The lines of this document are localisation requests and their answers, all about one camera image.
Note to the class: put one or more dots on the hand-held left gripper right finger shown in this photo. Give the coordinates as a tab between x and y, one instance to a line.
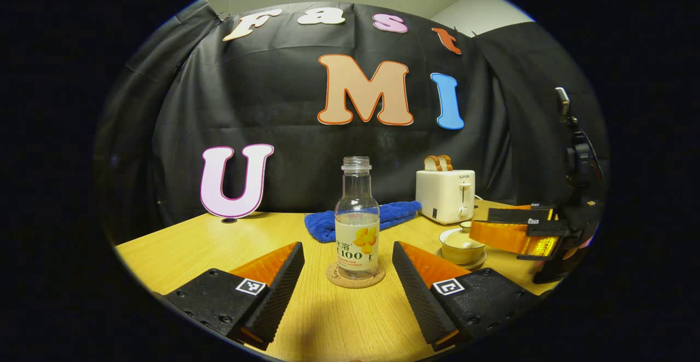
418	296

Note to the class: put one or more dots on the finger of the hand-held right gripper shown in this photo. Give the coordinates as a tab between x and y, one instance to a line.
497	235
514	214

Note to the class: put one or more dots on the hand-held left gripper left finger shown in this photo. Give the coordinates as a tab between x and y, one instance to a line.
281	291

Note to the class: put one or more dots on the round cork coaster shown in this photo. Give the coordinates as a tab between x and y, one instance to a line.
355	282

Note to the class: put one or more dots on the clear water bottle yellow label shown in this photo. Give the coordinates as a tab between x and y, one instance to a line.
356	236

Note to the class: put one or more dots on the white saucer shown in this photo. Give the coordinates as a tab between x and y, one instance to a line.
476	265

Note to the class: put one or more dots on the white toaster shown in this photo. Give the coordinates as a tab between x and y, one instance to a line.
444	195

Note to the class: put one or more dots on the blue towel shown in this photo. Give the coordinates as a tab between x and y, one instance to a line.
320	225

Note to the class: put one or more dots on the bread slice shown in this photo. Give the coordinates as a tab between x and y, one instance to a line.
432	163
446	162

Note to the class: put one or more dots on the black backdrop cloth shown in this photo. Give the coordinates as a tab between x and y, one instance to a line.
284	121

